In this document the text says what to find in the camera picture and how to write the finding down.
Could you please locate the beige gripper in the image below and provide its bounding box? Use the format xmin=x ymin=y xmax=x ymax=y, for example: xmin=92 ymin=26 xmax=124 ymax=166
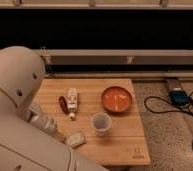
xmin=29 ymin=107 xmax=58 ymax=135

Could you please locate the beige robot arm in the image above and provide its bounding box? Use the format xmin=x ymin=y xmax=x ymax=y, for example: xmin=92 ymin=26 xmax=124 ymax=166
xmin=0 ymin=46 xmax=107 ymax=171

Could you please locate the red brown chip bag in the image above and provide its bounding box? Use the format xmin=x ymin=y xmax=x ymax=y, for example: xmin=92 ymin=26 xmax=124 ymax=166
xmin=59 ymin=96 xmax=68 ymax=115

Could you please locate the white squeeze bottle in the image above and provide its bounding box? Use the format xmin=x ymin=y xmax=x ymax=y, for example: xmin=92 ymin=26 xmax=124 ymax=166
xmin=67 ymin=88 xmax=78 ymax=120

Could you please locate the orange round bowl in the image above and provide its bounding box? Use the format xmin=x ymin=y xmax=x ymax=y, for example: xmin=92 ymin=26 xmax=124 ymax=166
xmin=101 ymin=86 xmax=132 ymax=113

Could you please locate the blue power box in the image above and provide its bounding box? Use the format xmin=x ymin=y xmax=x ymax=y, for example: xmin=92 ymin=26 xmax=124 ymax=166
xmin=169 ymin=90 xmax=189 ymax=106

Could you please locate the black cable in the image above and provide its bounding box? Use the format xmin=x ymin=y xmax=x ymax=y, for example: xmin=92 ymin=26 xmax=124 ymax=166
xmin=143 ymin=79 xmax=193 ymax=168

